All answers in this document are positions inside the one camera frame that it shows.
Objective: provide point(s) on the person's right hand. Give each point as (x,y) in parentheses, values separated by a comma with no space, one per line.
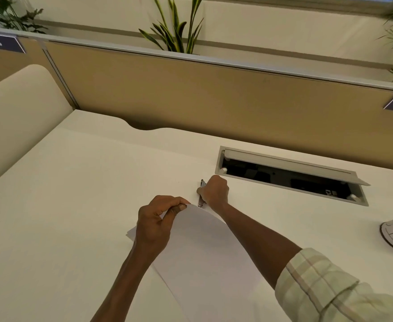
(216,194)

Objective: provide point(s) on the person's left hand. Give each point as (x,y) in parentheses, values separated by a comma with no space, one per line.
(151,228)

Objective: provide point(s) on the person's right fingers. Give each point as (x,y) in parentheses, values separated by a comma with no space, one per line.
(206,192)

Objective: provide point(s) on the person's left thumb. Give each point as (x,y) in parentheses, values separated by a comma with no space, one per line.
(175,212)

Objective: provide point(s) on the grey pen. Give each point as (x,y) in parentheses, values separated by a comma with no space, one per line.
(201,199)

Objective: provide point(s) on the white paper sheet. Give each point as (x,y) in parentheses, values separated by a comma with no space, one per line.
(203,258)

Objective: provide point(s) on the person's left forearm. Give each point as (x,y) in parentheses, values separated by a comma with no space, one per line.
(129,285)

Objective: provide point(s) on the person's right forearm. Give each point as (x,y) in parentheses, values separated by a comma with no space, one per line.
(257,241)

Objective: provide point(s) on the tan desk partition panel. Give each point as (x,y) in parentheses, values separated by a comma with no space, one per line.
(210,97)

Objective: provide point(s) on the snake plant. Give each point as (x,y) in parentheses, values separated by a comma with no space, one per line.
(176,33)

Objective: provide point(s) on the cream side divider panel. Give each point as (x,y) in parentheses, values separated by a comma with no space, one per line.
(18,110)

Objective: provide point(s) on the leafy green plant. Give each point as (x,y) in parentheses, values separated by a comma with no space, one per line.
(13,15)

